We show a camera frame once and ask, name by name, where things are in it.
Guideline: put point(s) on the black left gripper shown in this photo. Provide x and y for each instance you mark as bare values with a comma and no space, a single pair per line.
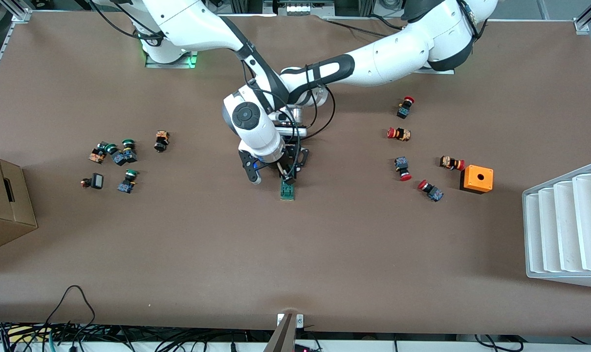
292,153

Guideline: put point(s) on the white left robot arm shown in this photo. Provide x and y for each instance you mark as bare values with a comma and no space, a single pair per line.
398,54

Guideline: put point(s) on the red push button blue block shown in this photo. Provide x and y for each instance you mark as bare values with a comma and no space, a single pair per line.
401,164
434,192
404,111

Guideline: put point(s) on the red push button orange block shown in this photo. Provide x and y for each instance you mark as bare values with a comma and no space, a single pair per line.
449,162
403,134

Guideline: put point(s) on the white light bar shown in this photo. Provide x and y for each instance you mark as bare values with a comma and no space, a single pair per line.
299,8

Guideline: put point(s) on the green push button blue block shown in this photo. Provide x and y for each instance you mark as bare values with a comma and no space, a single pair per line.
130,155
127,185
117,157

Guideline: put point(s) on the small device red light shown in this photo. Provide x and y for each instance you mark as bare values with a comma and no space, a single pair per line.
301,348

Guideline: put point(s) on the orange box with hole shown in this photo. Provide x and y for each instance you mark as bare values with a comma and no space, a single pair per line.
478,178

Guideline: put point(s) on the black square button red tail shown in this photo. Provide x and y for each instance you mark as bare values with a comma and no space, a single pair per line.
97,181

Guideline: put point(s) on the white ribbed tray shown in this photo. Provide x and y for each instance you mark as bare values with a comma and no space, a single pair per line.
564,230

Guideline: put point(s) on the brown cardboard box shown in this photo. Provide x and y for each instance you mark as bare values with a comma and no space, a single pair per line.
2,210

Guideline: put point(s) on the aluminium camera post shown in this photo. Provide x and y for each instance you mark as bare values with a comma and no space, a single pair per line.
281,337

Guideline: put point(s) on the aluminium frame profile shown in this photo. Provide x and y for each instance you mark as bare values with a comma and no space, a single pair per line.
19,14
584,22

